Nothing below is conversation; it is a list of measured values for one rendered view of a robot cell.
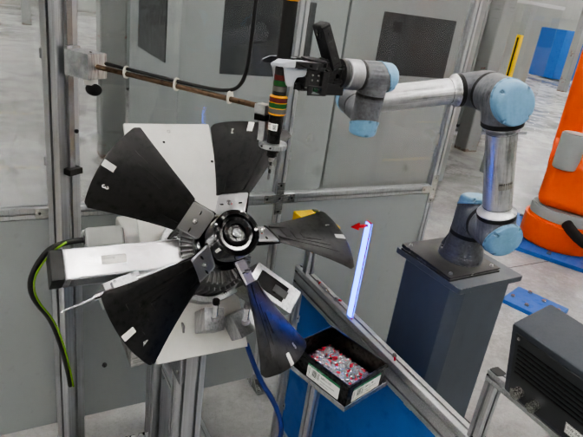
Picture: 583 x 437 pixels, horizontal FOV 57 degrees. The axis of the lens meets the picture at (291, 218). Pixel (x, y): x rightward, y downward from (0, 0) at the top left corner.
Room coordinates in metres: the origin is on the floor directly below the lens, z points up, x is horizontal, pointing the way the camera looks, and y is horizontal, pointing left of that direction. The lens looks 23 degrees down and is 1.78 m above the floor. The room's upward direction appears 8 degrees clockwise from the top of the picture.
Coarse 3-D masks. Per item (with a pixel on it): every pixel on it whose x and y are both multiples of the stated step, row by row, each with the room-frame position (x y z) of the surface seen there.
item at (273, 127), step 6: (270, 114) 1.28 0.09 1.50; (270, 120) 1.28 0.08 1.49; (276, 120) 1.27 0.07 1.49; (282, 120) 1.28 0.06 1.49; (270, 126) 1.27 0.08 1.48; (276, 126) 1.27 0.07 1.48; (282, 126) 1.29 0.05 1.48; (270, 132) 1.27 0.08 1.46; (276, 132) 1.27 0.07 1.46; (270, 138) 1.27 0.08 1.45; (276, 138) 1.27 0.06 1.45; (270, 156) 1.28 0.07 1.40; (276, 156) 1.28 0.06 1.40
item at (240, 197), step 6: (240, 192) 1.31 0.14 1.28; (246, 192) 1.31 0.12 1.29; (222, 198) 1.32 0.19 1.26; (228, 198) 1.32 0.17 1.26; (234, 198) 1.31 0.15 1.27; (240, 198) 1.30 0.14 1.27; (246, 198) 1.30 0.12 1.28; (234, 204) 1.30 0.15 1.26; (240, 204) 1.29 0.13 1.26; (216, 210) 1.30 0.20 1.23; (222, 210) 1.29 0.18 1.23; (240, 210) 1.27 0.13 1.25
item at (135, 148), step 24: (120, 144) 1.22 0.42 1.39; (144, 144) 1.23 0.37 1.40; (120, 168) 1.21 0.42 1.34; (144, 168) 1.22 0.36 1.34; (168, 168) 1.23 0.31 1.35; (96, 192) 1.18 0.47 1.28; (120, 192) 1.20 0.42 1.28; (144, 192) 1.21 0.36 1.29; (168, 192) 1.21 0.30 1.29; (144, 216) 1.21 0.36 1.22; (168, 216) 1.22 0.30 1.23
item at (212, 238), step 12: (228, 216) 1.21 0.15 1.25; (240, 216) 1.23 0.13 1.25; (216, 228) 1.17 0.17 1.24; (228, 228) 1.19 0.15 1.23; (240, 228) 1.21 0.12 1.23; (252, 228) 1.22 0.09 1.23; (204, 240) 1.25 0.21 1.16; (216, 240) 1.16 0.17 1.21; (228, 240) 1.17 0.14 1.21; (240, 240) 1.19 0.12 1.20; (252, 240) 1.20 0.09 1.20; (228, 252) 1.15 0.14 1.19; (240, 252) 1.17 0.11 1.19; (216, 264) 1.22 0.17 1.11; (228, 264) 1.24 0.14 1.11
